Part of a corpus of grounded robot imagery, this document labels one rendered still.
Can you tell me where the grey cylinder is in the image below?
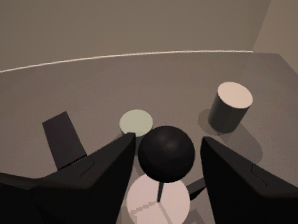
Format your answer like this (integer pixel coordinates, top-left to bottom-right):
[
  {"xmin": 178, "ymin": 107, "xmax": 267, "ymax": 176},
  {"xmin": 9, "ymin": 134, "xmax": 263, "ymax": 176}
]
[{"xmin": 208, "ymin": 81, "xmax": 253, "ymax": 133}]

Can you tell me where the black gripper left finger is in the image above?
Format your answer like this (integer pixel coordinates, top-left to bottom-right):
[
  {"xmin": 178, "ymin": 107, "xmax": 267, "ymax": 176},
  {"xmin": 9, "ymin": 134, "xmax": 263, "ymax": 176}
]
[{"xmin": 0, "ymin": 132, "xmax": 136, "ymax": 224}]

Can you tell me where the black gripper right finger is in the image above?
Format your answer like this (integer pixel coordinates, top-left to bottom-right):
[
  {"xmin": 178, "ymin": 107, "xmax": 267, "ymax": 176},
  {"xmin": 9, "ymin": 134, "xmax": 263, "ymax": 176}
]
[{"xmin": 200, "ymin": 136, "xmax": 298, "ymax": 224}]

